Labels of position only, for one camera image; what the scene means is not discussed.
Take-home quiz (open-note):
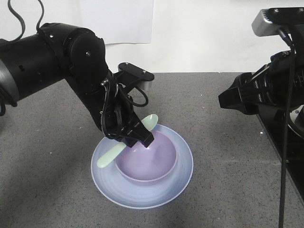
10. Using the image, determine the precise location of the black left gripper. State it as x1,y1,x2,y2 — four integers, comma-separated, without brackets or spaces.
78,72,154,148

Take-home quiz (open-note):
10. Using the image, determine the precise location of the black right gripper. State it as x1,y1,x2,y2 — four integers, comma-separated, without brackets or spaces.
218,51,292,115

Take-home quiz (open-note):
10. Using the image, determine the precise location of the pale green plastic spoon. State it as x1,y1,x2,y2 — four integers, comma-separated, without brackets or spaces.
97,114,159,168

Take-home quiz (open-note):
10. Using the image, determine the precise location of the purple plastic bowl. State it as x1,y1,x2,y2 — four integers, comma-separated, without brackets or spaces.
114,130,178,186

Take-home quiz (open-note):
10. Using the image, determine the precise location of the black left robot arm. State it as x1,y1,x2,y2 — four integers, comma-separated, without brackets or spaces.
0,23,154,147

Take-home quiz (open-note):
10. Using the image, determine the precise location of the light blue plate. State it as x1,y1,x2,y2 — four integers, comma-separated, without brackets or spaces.
91,124,193,209

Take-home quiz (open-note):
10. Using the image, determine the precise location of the black induction cooktop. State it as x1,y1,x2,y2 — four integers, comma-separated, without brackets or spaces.
255,111,304,205

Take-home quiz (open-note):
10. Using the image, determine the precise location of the white paper sheet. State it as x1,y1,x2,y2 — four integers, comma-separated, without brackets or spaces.
80,0,154,44

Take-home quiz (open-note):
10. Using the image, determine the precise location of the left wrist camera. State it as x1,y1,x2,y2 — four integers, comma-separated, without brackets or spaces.
114,62,154,93

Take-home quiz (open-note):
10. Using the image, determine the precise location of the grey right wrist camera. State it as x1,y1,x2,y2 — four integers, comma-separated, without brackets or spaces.
251,7,304,37

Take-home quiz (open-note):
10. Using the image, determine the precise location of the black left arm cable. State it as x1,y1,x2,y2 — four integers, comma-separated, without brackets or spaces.
7,0,45,42

